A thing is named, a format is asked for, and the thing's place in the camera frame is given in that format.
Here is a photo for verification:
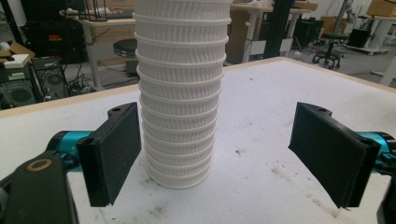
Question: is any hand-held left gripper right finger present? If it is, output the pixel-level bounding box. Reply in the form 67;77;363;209
288;101;381;209

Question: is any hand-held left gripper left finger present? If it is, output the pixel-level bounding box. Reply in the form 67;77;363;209
77;102;142;208

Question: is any stack of white ribbed cups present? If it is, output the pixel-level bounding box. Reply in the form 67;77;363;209
132;0;233;190

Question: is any black computer tower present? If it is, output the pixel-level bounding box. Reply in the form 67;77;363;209
30;56;70;101

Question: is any white table leg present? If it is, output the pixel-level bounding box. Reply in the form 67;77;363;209
370;54;396;88

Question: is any black wheeled office stool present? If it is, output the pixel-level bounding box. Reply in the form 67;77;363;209
311;32;350;71

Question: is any round black stool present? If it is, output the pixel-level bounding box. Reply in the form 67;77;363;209
112;38;138;59

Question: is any wooden desk with white legs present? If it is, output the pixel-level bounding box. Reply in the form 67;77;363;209
59;8;138;91

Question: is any white table with black box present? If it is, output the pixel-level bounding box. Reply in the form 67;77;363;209
345;14;396;56

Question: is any flat white box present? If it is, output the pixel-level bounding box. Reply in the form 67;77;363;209
3;53;32;70

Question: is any black equipment cabinet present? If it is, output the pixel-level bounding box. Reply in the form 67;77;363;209
20;0;89;64

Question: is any open cardboard box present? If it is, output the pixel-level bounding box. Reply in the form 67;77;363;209
0;40;36;66

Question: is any wooden desk with brown panel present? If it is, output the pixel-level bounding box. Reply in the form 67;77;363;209
225;2;319;65

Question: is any cardboard box on table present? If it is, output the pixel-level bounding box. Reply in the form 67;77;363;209
365;0;396;18

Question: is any black metal post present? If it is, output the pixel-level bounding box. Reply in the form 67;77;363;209
262;0;296;60

